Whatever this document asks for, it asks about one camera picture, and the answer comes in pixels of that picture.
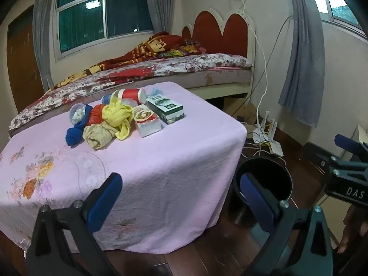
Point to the cream cabinet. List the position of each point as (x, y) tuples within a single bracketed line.
[(327, 204)]

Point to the colourful printed pillow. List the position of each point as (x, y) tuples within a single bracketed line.
[(184, 49)]

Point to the red paper cup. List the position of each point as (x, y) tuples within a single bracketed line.
[(132, 95)]

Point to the light blue cloth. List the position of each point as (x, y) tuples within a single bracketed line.
[(156, 90)]

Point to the cream paper box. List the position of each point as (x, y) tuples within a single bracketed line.
[(362, 135)]

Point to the floral bed sheet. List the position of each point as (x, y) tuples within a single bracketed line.
[(207, 61)]

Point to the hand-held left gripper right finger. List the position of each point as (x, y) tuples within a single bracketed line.
[(256, 198)]

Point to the blue paper cup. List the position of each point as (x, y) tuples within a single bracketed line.
[(107, 99), (82, 106)]

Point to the person's right hand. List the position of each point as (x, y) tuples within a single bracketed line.
[(352, 230)]

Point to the red white carton box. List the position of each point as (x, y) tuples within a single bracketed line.
[(146, 120)]

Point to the white router with antennas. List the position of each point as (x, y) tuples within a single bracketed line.
[(276, 149)]

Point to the cream bed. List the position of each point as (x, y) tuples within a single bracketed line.
[(224, 89)]

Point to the black trash bin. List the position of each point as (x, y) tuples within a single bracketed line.
[(273, 166)]

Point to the red plastic bag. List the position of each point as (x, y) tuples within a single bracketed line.
[(96, 115)]

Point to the beige cloth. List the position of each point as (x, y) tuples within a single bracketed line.
[(97, 136)]

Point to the brown wooden door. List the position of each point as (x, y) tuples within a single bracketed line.
[(23, 63)]

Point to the yellow cloth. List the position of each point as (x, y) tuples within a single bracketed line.
[(115, 115)]

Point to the white modem box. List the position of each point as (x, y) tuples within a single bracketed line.
[(258, 133)]

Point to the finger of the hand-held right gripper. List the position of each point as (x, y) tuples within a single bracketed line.
[(346, 143), (349, 169)]

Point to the grey curtain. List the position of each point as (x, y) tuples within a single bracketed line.
[(158, 5), (302, 63), (43, 34)]

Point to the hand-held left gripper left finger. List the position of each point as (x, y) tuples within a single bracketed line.
[(105, 198)]

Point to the large sliding window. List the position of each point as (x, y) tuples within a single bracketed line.
[(83, 23)]

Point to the red printed blanket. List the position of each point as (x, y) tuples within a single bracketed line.
[(155, 44)]

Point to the red white headboard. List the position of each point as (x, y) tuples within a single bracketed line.
[(230, 34)]

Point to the pink floral tablecloth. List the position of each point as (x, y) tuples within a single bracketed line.
[(158, 164)]

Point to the green white carton box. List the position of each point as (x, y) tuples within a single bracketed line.
[(166, 109)]

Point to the small side window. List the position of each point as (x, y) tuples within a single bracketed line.
[(342, 8)]

